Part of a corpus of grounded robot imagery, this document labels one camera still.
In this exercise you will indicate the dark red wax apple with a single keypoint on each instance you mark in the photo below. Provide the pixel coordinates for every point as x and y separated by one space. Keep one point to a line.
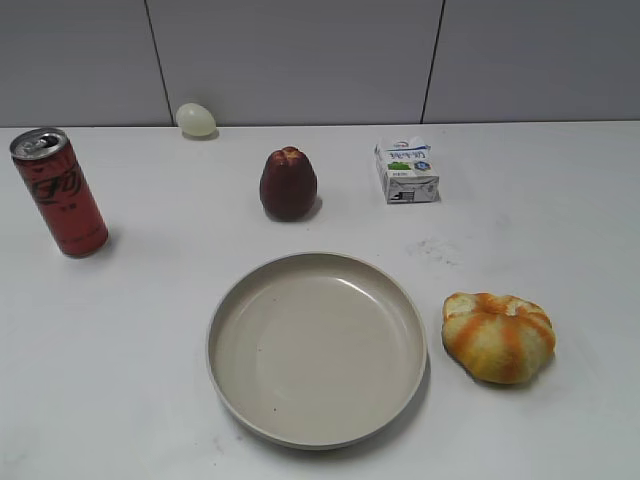
288 184

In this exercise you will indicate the red cola can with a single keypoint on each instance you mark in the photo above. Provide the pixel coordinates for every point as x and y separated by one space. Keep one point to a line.
47 164

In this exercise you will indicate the beige round plate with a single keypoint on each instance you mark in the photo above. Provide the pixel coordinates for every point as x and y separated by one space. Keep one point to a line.
316 351

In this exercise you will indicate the small white milk carton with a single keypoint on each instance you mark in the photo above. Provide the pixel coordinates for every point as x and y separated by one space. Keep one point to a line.
406 171

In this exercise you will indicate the peeled orange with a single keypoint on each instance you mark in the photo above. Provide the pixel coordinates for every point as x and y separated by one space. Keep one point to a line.
503 340

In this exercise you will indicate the white egg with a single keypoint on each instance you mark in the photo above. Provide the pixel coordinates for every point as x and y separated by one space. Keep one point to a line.
195 120

